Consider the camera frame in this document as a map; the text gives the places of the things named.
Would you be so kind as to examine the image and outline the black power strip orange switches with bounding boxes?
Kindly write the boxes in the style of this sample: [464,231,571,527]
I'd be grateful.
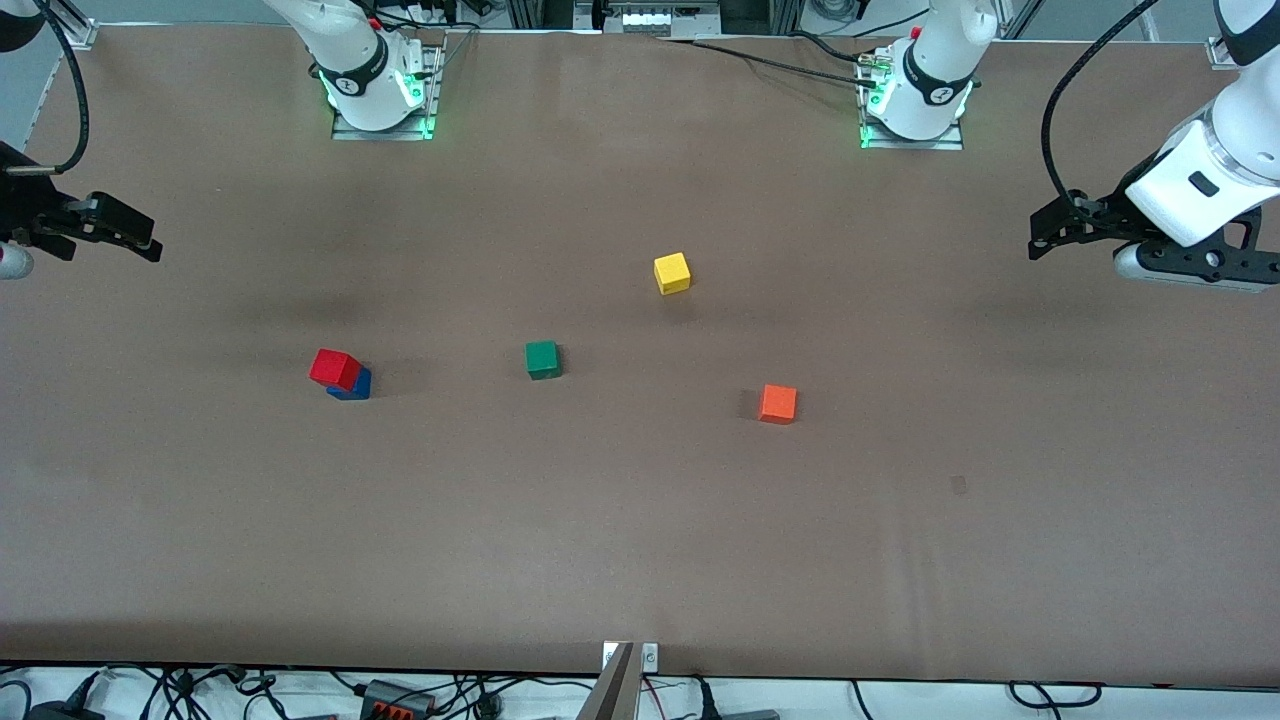
[360,679,437,720]

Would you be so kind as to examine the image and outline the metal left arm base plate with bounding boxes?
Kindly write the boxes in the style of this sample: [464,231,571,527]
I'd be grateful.
[858,48,966,152]

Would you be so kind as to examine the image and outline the grey device white connectors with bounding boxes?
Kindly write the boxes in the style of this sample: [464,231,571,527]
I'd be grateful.
[598,0,723,39]

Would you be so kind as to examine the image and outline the black looped floor cable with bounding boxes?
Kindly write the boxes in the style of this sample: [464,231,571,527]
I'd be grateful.
[1008,682,1103,709]

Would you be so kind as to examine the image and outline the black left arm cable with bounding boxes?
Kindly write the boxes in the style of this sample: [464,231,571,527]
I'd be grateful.
[1040,0,1161,206]

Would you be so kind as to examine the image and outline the grey metal camera post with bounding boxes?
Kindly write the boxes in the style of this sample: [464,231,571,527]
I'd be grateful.
[578,642,641,720]

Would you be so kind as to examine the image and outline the red wooden cube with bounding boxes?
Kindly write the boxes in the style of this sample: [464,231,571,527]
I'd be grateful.
[308,348,362,392]

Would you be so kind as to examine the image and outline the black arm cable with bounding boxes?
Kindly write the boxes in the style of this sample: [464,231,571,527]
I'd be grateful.
[1040,0,1161,206]
[5,0,91,177]

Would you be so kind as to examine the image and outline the black cable on table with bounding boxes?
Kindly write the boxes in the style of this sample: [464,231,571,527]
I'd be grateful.
[690,38,881,91]

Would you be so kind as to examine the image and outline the black cable bundle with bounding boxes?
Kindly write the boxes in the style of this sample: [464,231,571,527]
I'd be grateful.
[100,665,601,720]

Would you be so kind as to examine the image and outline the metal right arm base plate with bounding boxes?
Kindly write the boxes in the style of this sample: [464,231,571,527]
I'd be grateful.
[332,45,442,141]

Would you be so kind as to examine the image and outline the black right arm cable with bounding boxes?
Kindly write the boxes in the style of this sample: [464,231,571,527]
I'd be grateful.
[5,0,91,177]

